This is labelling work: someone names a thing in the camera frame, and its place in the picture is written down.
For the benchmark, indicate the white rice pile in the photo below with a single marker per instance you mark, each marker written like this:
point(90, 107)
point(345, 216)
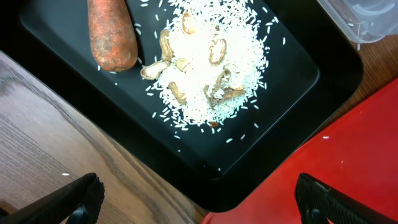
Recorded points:
point(207, 60)

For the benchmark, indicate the clear plastic storage box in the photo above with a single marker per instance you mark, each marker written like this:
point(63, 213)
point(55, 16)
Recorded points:
point(363, 21)

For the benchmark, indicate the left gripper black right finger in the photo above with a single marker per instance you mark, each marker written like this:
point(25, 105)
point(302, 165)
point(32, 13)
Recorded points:
point(318, 203)

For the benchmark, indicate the black tray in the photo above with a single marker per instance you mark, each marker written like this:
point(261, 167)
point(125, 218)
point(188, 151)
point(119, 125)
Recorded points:
point(312, 71)

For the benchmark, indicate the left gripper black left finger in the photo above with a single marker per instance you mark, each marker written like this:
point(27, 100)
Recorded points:
point(77, 202)

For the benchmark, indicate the red plastic tray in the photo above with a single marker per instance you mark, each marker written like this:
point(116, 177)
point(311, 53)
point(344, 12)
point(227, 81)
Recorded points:
point(357, 155)

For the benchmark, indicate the orange carrot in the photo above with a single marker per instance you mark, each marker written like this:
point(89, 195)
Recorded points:
point(113, 41)

